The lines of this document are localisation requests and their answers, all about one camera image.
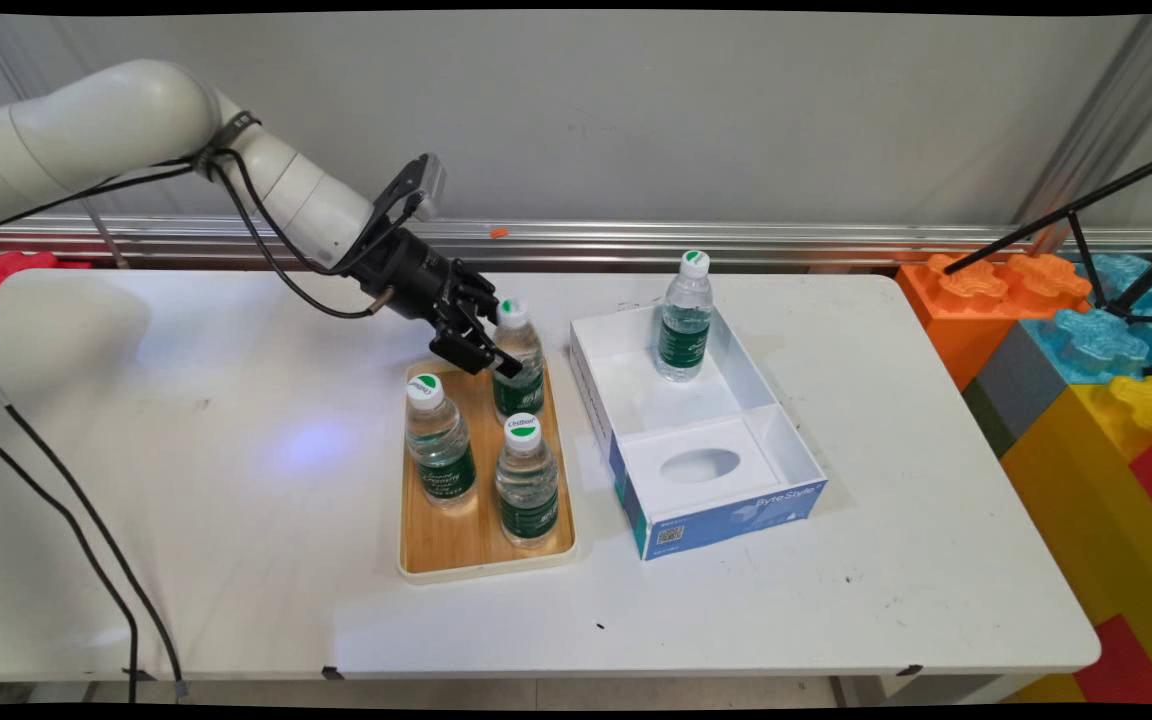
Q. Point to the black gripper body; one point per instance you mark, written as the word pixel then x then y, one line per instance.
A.
pixel 411 270

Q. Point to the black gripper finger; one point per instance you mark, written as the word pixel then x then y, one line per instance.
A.
pixel 476 295
pixel 466 350

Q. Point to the clear water bottle green label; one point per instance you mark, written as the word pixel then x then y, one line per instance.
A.
pixel 526 490
pixel 684 340
pixel 439 450
pixel 521 395

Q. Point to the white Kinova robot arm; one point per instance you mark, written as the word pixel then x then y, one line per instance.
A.
pixel 86 130

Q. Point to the bamboo tray with cream rim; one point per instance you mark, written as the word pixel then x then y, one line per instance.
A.
pixel 456 545

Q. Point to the white blue ByteDance cardboard box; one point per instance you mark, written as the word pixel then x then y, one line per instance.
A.
pixel 726 520

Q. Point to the orange foam building block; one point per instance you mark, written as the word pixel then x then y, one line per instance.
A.
pixel 946 330

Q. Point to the dark green foam block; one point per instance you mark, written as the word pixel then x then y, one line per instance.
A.
pixel 986 415

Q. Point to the black tripod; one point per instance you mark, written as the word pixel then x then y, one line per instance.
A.
pixel 1071 211

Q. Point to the cyan foam block grey side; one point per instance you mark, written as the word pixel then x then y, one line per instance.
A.
pixel 1086 345

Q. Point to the cyan foam building block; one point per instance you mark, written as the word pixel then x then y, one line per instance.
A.
pixel 1126 275

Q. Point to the silver aluminium wall rail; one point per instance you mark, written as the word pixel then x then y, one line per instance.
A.
pixel 836 243

